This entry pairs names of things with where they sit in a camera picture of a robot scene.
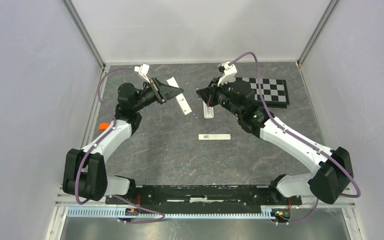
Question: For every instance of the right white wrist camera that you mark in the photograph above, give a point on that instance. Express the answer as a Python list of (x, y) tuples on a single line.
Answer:
[(228, 71)]

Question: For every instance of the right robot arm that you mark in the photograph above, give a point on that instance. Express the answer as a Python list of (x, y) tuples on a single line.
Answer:
[(330, 170)]

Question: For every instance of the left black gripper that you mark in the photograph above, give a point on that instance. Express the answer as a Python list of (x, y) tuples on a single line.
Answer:
[(163, 92)]

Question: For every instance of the slotted cable duct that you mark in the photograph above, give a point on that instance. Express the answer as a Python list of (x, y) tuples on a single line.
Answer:
[(122, 212)]

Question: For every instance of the white remote control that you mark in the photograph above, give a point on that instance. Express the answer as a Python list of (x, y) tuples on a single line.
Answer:
[(208, 111)]

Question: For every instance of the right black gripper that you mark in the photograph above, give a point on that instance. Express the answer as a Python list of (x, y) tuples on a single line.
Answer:
[(208, 94)]

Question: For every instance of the black white chessboard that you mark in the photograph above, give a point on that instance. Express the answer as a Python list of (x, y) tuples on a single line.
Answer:
[(274, 91)]

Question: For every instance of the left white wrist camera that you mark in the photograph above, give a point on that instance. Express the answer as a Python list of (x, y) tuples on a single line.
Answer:
[(142, 71)]

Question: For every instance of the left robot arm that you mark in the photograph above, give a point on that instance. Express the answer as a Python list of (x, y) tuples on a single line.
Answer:
[(85, 172)]

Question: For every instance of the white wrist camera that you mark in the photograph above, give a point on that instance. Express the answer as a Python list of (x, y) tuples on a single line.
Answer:
[(142, 71), (228, 71)]

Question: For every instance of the orange tape roll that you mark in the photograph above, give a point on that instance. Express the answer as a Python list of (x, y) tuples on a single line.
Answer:
[(103, 126)]

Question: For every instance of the white bar lid strip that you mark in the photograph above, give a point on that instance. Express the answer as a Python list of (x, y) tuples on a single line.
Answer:
[(214, 137)]

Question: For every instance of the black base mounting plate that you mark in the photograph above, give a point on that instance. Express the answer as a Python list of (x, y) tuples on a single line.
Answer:
[(208, 199)]

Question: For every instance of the long white plastic bar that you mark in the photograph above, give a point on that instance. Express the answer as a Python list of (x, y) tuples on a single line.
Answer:
[(180, 98)]

